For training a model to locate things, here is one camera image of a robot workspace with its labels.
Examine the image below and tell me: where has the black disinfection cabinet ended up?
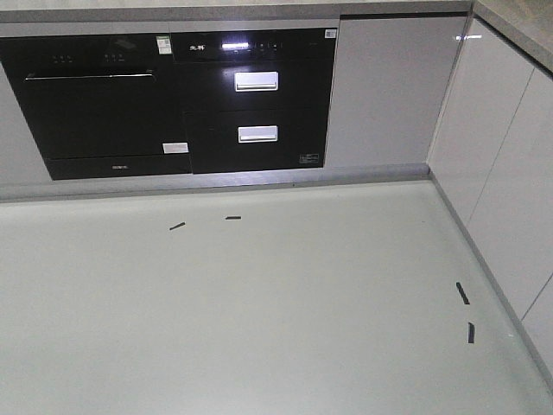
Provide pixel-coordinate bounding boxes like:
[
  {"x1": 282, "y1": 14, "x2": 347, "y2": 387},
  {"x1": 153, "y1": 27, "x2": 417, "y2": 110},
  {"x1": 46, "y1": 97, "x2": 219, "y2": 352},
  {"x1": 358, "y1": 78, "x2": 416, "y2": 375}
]
[{"x1": 171, "y1": 28, "x2": 338, "y2": 174}]

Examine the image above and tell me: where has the grey cabinet door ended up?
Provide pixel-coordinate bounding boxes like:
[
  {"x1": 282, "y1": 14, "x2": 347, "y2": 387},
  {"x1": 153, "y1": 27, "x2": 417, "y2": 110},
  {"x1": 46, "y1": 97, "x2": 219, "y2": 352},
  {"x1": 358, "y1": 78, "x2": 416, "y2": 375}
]
[{"x1": 325, "y1": 16, "x2": 467, "y2": 168}]

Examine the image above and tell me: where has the black built-in dishwasher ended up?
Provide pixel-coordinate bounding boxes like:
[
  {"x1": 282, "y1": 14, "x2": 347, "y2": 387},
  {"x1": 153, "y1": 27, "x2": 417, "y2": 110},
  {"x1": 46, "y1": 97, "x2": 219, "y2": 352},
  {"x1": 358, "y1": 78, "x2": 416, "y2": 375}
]
[{"x1": 1, "y1": 34, "x2": 191, "y2": 180}]

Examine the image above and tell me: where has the white side cabinet panel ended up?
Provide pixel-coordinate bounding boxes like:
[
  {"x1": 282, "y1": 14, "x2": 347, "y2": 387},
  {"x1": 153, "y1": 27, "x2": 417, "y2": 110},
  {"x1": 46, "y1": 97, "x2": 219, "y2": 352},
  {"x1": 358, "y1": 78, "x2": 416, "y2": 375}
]
[{"x1": 427, "y1": 16, "x2": 553, "y2": 347}]

